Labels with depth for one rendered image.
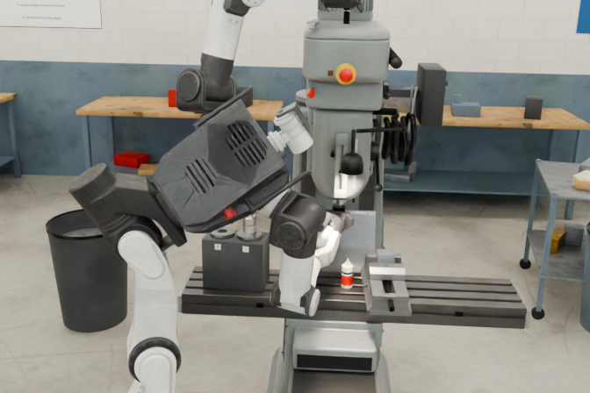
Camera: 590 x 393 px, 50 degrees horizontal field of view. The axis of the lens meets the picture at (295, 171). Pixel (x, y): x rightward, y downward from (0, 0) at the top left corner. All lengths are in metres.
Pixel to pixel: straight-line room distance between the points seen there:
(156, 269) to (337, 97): 0.78
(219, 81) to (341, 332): 1.02
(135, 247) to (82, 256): 2.17
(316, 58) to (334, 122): 0.26
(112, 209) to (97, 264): 2.21
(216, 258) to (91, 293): 1.76
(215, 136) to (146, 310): 0.53
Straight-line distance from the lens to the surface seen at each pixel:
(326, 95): 2.02
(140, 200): 1.66
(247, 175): 1.53
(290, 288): 1.77
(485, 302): 2.36
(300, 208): 1.67
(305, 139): 1.74
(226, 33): 1.73
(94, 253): 3.83
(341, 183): 2.09
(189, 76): 1.71
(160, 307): 1.79
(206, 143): 1.56
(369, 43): 1.91
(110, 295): 3.99
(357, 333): 2.30
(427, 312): 2.32
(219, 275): 2.31
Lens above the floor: 2.02
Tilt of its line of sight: 17 degrees down
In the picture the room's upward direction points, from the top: 1 degrees clockwise
